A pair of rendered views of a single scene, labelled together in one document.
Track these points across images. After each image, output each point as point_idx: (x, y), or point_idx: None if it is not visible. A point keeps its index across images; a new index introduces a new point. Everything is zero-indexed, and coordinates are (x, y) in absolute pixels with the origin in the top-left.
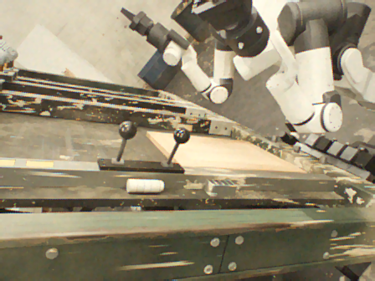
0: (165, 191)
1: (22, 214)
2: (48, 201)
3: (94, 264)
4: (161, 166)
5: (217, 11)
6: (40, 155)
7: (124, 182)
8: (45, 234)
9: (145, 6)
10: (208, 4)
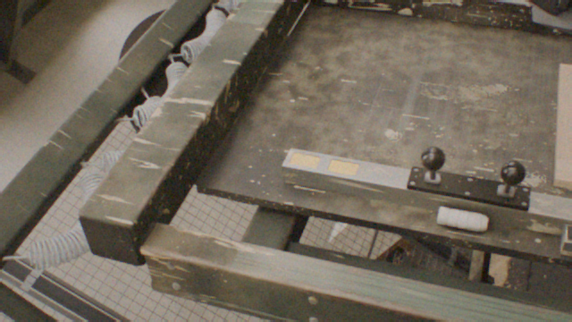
0: (494, 228)
1: (296, 256)
2: (344, 218)
3: (349, 317)
4: (495, 192)
5: (557, 29)
6: (362, 129)
7: (438, 207)
8: (306, 286)
9: None
10: (547, 14)
